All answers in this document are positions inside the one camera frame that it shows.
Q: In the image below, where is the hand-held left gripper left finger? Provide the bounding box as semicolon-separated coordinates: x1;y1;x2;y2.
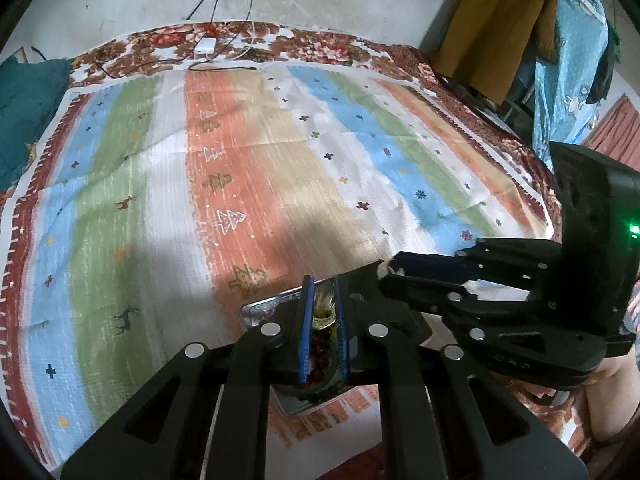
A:
60;275;317;480

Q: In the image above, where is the white cable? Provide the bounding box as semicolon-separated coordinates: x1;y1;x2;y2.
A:
212;21;263;61

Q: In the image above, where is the yellow and black bead bracelet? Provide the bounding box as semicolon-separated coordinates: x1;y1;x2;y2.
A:
312;280;339;334

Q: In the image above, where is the light blue hanging cloth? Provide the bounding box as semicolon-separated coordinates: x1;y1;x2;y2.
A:
531;0;612;162

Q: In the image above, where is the red bead bracelet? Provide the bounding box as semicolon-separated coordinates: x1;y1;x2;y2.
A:
300;330;346;391

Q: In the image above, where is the dark hanging garment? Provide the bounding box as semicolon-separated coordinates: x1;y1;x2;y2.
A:
589;7;622;107

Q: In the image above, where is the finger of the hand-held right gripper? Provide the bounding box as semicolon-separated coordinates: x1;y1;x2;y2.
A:
387;237;564;302
347;259;532;332

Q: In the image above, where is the striped patterned blanket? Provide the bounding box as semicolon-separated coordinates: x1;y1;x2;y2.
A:
0;62;557;467

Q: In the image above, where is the brown jacket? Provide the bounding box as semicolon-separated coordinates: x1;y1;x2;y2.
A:
432;0;560;107

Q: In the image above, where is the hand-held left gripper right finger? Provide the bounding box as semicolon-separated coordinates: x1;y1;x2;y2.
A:
334;274;590;480

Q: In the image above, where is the teal cloth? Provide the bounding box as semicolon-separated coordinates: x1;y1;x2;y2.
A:
0;56;71;192

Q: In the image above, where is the person's right forearm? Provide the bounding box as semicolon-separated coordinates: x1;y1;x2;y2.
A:
582;280;640;444

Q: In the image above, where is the red patterned cloth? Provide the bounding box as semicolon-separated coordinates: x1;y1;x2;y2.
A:
581;92;640;162

